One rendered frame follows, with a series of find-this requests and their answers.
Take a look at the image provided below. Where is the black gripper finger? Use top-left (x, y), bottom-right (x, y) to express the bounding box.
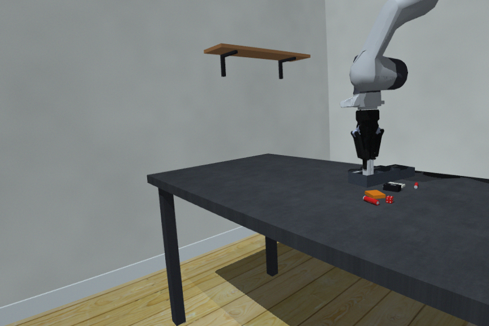
top-left (369, 126), bottom-right (384, 175)
top-left (351, 126), bottom-right (371, 175)

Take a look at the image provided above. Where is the dark grey three-compartment bin rack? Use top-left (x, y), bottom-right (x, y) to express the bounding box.
top-left (348, 164), bottom-right (415, 187)

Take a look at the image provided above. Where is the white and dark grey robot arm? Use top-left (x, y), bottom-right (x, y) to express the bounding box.
top-left (340, 0), bottom-right (438, 110)

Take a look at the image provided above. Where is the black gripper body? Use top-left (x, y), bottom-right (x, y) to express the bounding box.
top-left (356, 110), bottom-right (379, 137)

